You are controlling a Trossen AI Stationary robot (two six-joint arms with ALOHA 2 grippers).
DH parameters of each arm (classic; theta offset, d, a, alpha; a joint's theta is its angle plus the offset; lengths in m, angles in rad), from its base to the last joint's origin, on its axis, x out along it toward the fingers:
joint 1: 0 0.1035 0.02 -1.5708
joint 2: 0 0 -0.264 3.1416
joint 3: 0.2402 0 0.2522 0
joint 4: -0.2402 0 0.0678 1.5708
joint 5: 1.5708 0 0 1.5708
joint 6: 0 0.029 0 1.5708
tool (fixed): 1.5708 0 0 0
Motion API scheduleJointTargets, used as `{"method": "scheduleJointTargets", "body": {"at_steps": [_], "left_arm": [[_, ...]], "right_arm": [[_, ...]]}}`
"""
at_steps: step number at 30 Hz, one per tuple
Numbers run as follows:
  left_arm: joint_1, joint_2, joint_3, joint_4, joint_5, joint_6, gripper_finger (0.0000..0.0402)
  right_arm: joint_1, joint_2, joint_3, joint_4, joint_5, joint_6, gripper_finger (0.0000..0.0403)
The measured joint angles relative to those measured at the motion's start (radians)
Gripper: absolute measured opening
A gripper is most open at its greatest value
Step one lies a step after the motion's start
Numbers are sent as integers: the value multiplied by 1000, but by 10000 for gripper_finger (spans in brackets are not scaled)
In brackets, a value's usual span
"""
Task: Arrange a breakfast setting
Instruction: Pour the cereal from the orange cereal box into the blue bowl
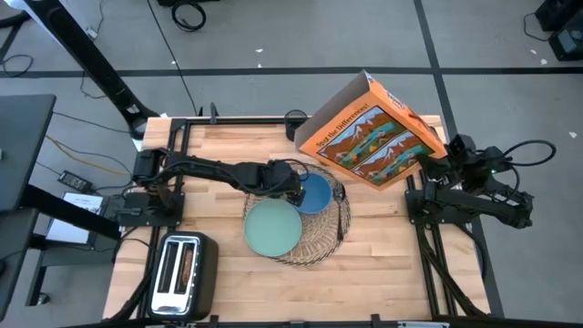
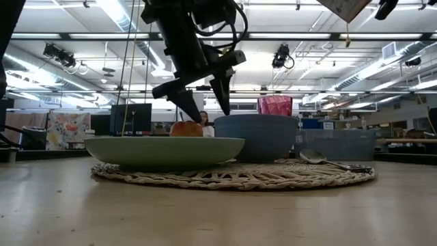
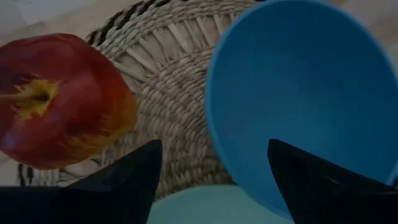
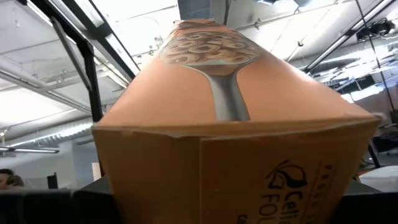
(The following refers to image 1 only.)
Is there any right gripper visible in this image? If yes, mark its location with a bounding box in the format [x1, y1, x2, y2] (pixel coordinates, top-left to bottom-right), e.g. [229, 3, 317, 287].
[417, 134, 484, 183]

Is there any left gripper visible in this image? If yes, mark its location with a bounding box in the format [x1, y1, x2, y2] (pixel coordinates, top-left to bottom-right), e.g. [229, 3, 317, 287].
[261, 159, 307, 207]

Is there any blue bowl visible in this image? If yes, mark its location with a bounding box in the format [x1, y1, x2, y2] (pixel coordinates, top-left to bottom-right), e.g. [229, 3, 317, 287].
[295, 171, 333, 215]

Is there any green plate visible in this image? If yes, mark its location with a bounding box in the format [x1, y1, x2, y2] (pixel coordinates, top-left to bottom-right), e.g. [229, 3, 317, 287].
[243, 199, 303, 259]

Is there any metal spoon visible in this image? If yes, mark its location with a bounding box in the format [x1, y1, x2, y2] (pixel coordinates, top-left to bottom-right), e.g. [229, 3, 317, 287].
[333, 181, 347, 241]

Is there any orange cereal box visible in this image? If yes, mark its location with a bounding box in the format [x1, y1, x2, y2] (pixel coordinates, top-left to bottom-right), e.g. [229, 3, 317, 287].
[293, 69, 449, 191]

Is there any round woven straw placemat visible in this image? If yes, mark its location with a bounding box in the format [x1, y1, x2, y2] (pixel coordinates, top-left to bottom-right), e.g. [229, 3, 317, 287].
[242, 161, 352, 267]

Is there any black mesh pen cup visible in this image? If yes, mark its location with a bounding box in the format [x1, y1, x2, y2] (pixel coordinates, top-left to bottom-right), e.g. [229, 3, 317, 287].
[283, 108, 311, 142]

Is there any black chrome toaster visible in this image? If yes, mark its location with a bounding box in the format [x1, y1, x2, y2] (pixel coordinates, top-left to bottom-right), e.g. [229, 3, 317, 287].
[146, 231, 220, 322]

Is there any black equipment case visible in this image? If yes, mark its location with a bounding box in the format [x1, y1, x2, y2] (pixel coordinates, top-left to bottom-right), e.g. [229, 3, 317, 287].
[535, 0, 583, 32]
[548, 20, 583, 63]

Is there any black power adapter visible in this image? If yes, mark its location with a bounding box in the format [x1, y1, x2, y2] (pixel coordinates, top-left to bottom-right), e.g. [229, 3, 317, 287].
[57, 169, 94, 193]

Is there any white paper sheet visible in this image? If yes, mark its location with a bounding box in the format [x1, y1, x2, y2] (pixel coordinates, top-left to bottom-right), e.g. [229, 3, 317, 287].
[45, 190, 105, 245]

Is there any black desk support beam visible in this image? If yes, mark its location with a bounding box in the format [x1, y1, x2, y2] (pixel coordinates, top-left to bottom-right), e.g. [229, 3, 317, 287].
[20, 184, 122, 241]

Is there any black tower stand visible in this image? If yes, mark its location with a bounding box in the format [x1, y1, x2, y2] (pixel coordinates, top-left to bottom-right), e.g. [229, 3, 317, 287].
[22, 0, 160, 140]

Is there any black desk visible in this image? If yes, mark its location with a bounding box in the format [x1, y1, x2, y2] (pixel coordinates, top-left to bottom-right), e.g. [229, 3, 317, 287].
[0, 94, 57, 214]

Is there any black aluminium table frame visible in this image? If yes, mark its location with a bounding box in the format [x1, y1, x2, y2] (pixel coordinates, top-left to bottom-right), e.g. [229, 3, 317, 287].
[136, 116, 491, 328]

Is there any long black floor cable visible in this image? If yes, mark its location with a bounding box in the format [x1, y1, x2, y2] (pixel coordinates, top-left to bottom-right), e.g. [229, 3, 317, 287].
[145, 0, 201, 118]

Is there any coiled black cable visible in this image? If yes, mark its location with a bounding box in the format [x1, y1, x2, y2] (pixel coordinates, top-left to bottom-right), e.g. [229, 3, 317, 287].
[170, 0, 207, 33]

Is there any yellow cable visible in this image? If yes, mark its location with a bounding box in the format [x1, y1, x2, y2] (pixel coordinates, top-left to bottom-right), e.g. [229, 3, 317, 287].
[44, 135, 131, 177]

